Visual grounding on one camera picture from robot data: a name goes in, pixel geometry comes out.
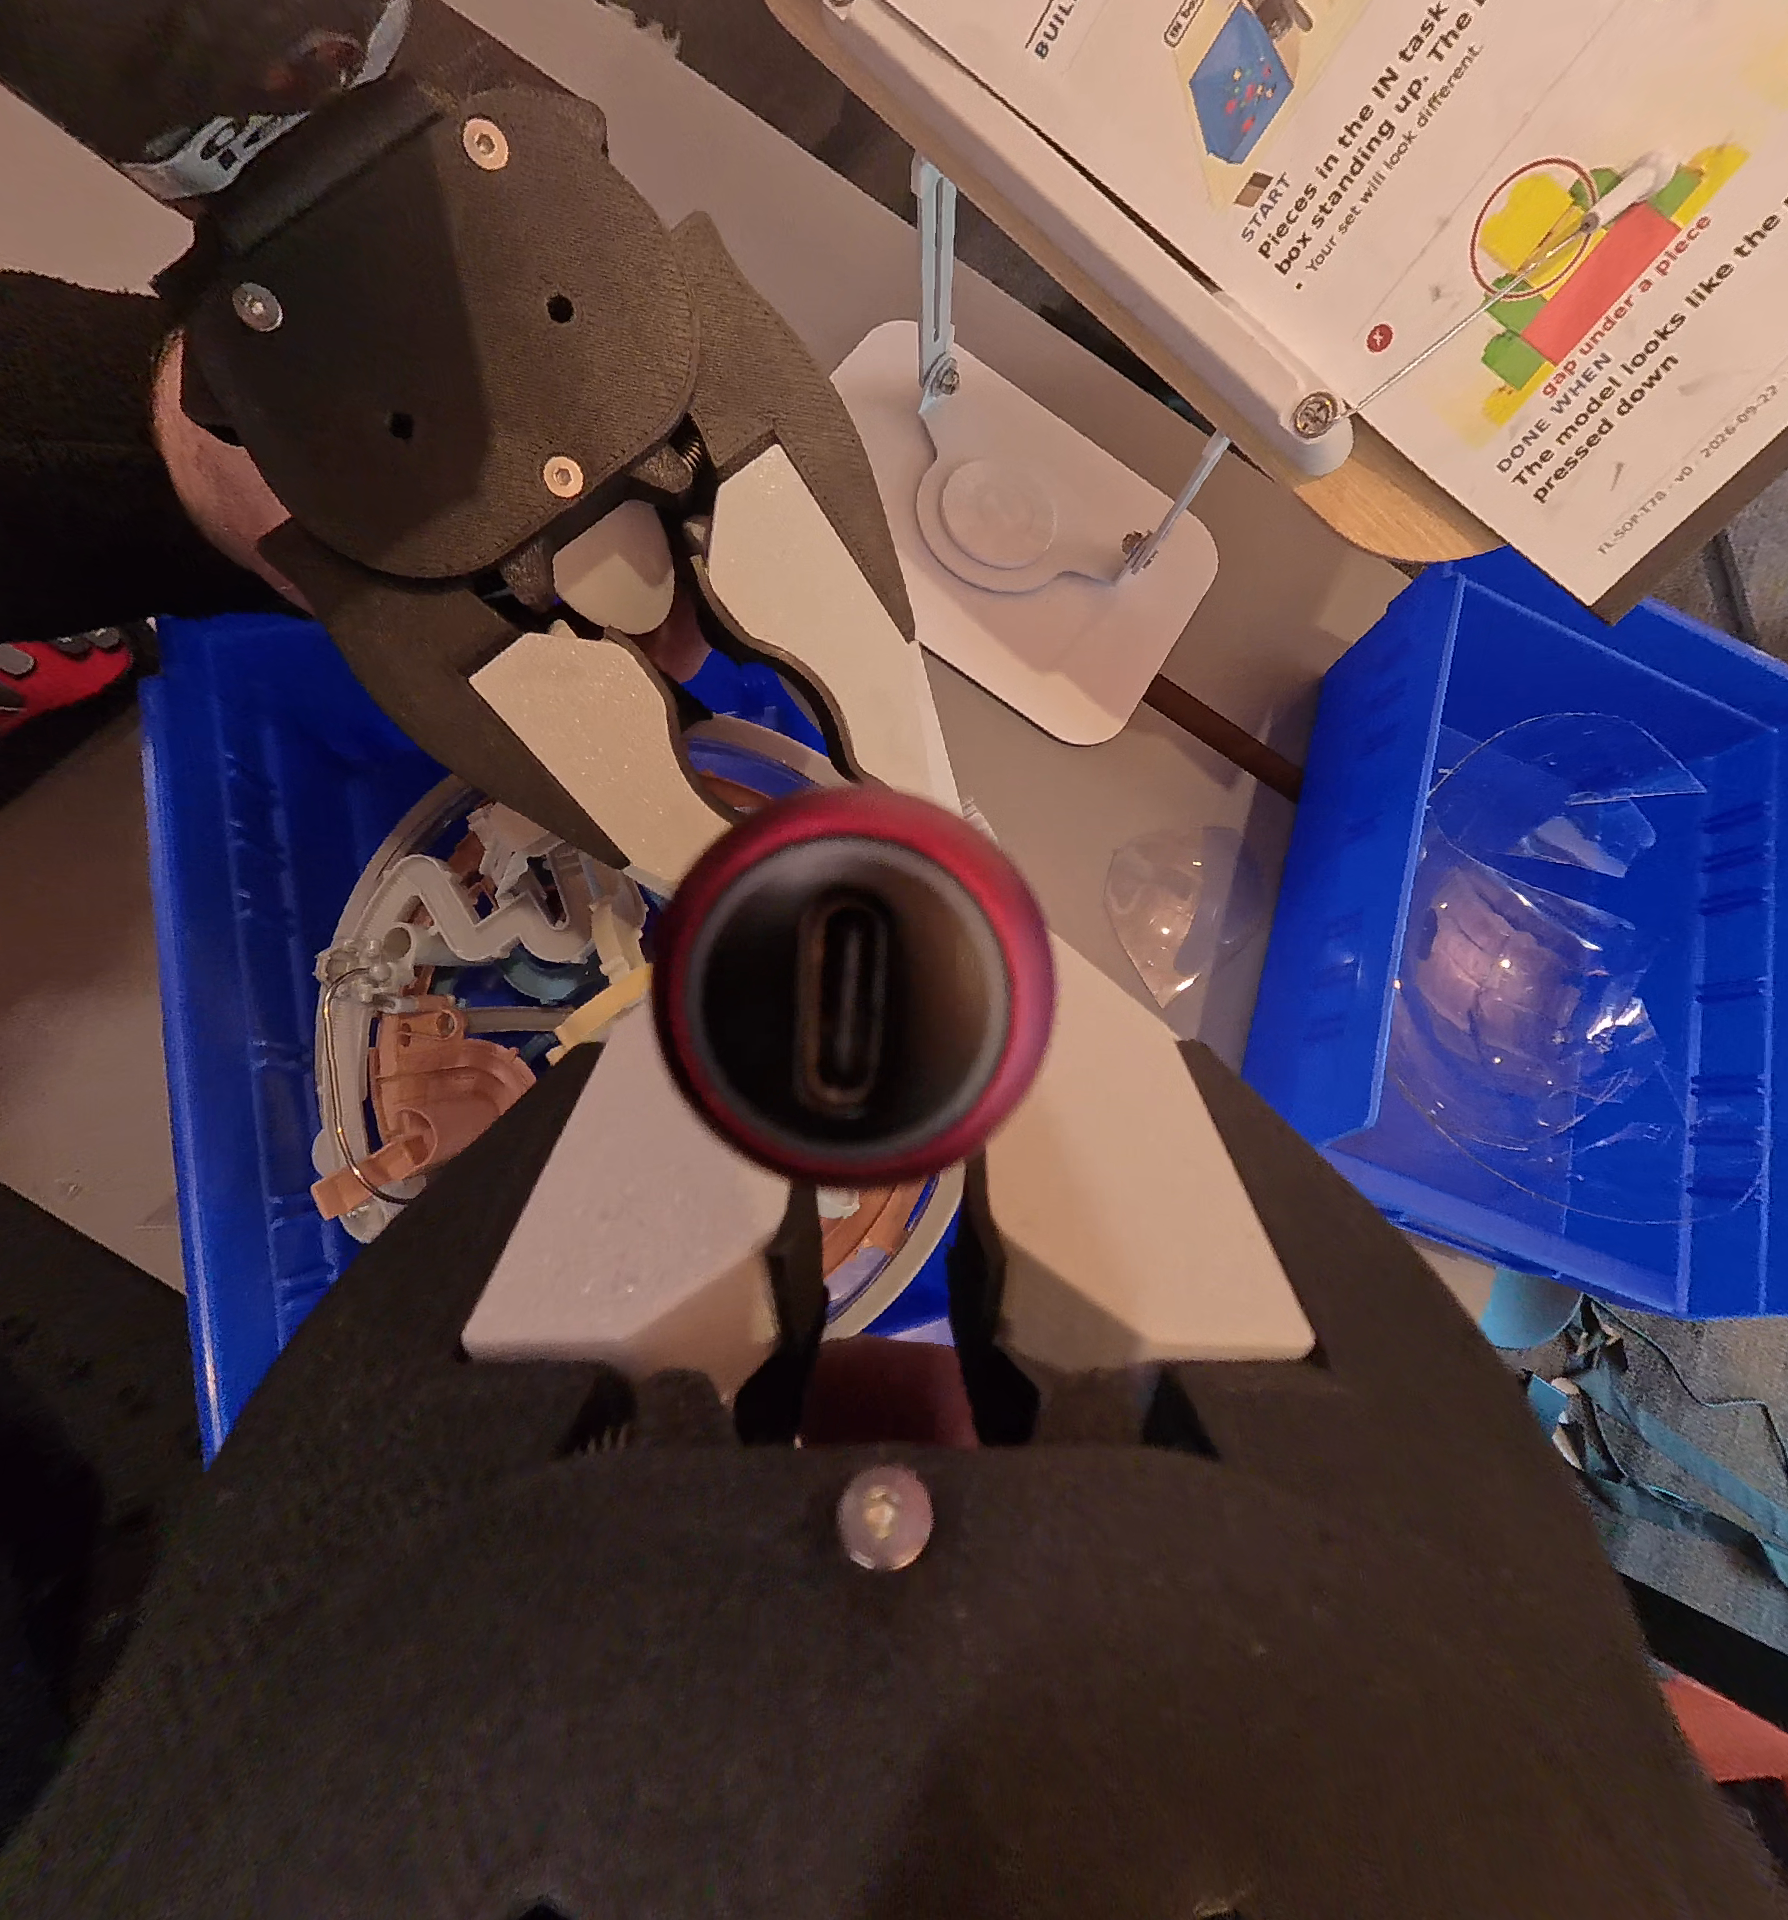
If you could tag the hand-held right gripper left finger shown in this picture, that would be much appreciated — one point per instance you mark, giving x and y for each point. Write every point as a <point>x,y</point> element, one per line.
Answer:
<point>608,1244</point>

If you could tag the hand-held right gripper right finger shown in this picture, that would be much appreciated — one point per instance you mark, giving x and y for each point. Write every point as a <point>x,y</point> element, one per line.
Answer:
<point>1149,1231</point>

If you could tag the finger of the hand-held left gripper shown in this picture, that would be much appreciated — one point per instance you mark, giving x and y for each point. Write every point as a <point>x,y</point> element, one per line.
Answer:
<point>579,735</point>
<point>835,600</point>

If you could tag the plastic marble maze toy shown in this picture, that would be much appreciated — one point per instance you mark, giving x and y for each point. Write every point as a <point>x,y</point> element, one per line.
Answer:
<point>429,1079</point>

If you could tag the red electric screwdriver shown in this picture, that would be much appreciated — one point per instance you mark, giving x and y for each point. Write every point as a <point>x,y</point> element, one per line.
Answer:
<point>848,990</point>

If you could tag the blue plastic bin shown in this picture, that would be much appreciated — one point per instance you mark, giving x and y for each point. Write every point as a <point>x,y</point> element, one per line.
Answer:
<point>232,974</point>
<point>1359,961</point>

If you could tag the person's left forearm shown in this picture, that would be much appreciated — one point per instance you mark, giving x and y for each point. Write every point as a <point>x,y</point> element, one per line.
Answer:
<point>40,450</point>

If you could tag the person's left hand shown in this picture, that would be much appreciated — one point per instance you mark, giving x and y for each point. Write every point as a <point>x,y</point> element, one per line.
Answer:
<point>205,466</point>

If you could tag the wooden white book stand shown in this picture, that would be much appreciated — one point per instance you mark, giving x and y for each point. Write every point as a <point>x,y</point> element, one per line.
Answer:
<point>1045,631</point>

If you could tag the clear plastic shell fragment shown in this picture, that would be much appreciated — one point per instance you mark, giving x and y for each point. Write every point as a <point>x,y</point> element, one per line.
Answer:
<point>1179,916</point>

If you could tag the clear plastic dome shell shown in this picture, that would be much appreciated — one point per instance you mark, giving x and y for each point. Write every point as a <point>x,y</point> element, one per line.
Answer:
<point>1553,974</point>

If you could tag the red black tweezers case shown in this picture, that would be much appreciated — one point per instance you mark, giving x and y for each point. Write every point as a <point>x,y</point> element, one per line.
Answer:
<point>23,705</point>

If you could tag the black desk mat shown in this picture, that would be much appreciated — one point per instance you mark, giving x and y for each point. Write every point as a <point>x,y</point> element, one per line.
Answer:
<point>23,1426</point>

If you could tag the printed instruction sheet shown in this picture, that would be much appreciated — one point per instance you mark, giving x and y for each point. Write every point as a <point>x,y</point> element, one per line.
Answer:
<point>1704,421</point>

